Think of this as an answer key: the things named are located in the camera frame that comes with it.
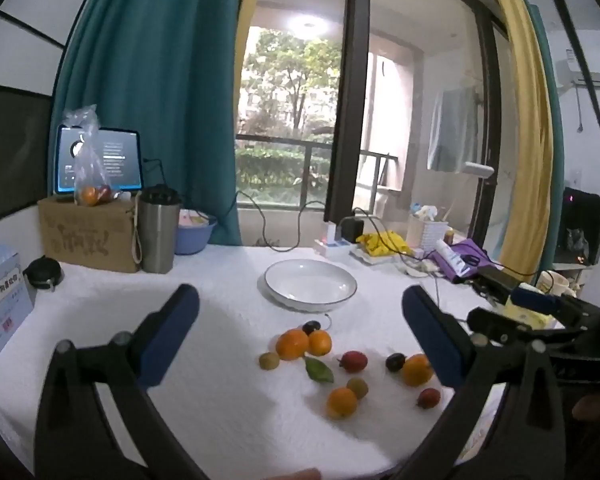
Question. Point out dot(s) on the yellow cloth on tray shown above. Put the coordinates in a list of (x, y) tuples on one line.
[(382, 243)]

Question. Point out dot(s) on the clear plastic bag of fruit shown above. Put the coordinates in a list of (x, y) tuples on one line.
[(87, 165)]

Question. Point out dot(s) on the white charger block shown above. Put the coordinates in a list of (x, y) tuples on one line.
[(331, 232)]

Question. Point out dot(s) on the white air conditioner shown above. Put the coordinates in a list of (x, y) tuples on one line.
[(587, 67)]

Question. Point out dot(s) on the cardboard box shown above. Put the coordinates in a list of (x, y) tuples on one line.
[(87, 235)]

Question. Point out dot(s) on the white tube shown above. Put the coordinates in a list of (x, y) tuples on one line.
[(452, 258)]

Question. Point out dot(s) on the green leaf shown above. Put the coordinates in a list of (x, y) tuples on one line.
[(318, 370)]

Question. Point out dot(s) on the white flat tray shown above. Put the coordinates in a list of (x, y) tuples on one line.
[(375, 258)]

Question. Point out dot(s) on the small brown jar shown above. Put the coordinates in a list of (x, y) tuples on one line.
[(449, 234)]

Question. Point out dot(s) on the person's left hand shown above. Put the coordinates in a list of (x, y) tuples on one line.
[(292, 475)]

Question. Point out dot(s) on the stainless steel tumbler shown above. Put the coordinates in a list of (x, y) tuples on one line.
[(157, 235)]

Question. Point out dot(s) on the narrow teal curtain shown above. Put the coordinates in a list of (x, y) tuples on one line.
[(555, 125)]

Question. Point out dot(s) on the yellow-green lychee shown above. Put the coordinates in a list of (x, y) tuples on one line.
[(357, 387)]

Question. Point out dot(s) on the orange with stem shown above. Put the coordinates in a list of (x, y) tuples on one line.
[(319, 342)]

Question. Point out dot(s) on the black door frame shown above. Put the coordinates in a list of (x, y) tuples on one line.
[(352, 85)]

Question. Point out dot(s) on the light blue carton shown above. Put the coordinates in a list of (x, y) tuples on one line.
[(2, 305)]

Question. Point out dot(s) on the hanging pale blue shirt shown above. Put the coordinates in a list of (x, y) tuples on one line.
[(452, 130)]

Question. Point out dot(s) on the white mug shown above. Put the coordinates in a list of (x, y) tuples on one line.
[(555, 283)]

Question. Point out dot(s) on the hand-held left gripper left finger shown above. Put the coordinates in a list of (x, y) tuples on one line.
[(167, 340)]

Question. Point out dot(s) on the white woven basket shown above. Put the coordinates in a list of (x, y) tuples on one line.
[(426, 234)]

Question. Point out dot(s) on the black electronic device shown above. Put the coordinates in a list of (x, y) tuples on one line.
[(580, 225)]

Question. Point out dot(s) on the purple pouch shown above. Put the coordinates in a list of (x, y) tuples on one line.
[(467, 252)]

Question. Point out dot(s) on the black power adapter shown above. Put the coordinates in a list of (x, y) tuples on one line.
[(352, 228)]

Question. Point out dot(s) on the wide teal curtain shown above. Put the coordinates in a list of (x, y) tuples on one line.
[(170, 60)]

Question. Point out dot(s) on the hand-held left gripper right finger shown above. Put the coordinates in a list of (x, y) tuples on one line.
[(432, 340)]

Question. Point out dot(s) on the pink white dish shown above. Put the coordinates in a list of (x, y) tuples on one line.
[(194, 219)]

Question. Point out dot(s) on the dark plum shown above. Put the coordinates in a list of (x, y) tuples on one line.
[(310, 327), (395, 361)]

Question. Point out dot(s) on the white plate with dark rim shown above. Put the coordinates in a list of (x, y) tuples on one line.
[(310, 284)]

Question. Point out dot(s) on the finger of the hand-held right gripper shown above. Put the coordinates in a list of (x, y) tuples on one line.
[(500, 330), (532, 300)]

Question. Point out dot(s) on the yellow curtain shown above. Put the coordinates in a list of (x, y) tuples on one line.
[(522, 135)]

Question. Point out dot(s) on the pale yellow packet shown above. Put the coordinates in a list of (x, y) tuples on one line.
[(525, 317)]

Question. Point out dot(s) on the green-brown kiwi fruit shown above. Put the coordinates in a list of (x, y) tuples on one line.
[(269, 360)]

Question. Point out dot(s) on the large orange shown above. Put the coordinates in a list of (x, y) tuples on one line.
[(291, 344)]

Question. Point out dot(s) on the blue plastic bowl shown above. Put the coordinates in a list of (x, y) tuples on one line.
[(195, 240)]

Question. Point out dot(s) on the black round lid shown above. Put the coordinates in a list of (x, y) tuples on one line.
[(42, 272)]

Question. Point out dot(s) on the white power strip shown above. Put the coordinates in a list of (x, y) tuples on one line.
[(332, 249)]

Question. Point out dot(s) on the white desk lamp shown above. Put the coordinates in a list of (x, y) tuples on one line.
[(477, 170)]

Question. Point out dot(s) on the black balcony railing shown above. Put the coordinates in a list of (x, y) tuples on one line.
[(280, 142)]

